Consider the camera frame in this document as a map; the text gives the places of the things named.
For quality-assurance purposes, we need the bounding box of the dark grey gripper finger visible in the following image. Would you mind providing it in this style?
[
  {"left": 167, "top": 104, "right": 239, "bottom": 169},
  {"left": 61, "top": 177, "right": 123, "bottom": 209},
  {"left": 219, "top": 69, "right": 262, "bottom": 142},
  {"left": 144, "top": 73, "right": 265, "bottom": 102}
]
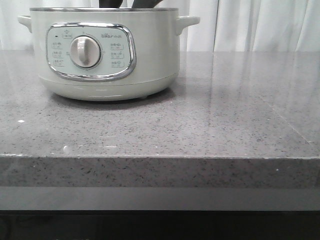
[
  {"left": 98, "top": 0, "right": 123, "bottom": 8},
  {"left": 131, "top": 0, "right": 162, "bottom": 9}
]

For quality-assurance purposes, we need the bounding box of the white curtain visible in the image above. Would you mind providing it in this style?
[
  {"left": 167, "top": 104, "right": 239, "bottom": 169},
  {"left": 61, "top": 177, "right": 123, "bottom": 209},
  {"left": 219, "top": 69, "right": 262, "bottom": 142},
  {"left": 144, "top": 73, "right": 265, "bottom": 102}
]
[{"left": 0, "top": 0, "right": 320, "bottom": 52}]

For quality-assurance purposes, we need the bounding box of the pale green electric cooking pot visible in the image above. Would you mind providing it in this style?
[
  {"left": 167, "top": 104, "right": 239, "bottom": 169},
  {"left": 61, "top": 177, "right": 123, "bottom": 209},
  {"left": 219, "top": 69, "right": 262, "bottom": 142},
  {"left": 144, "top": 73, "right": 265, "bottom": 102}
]
[{"left": 17, "top": 7, "right": 200, "bottom": 101}]

